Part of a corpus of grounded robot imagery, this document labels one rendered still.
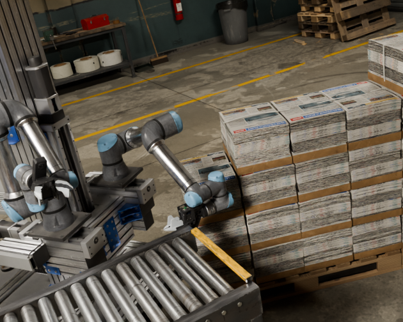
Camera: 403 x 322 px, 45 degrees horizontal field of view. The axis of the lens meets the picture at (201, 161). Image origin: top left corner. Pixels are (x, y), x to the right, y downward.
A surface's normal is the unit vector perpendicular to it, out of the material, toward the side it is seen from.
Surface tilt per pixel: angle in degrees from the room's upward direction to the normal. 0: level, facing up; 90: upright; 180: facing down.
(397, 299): 0
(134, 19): 90
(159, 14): 90
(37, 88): 90
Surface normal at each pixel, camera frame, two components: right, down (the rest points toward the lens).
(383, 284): -0.17, -0.90
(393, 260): 0.16, 0.39
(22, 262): -0.41, 0.44
